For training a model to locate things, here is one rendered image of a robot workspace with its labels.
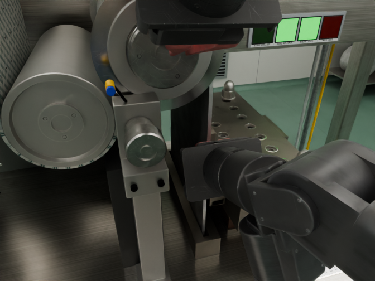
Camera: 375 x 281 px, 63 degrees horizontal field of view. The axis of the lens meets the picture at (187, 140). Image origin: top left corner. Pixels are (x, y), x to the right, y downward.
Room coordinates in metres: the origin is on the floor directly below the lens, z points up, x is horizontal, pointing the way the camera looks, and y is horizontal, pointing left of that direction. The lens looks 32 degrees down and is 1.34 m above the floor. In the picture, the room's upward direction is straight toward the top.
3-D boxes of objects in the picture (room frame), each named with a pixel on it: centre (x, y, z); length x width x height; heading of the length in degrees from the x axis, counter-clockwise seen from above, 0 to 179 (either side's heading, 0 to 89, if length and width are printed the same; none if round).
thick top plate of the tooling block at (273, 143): (0.54, -0.10, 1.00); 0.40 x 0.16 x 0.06; 15
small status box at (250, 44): (0.75, -0.26, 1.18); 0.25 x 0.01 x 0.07; 105
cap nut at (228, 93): (0.71, -0.10, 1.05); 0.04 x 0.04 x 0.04
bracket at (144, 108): (0.29, 0.05, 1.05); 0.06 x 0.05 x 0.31; 15
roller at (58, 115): (0.43, 0.18, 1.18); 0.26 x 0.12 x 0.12; 15
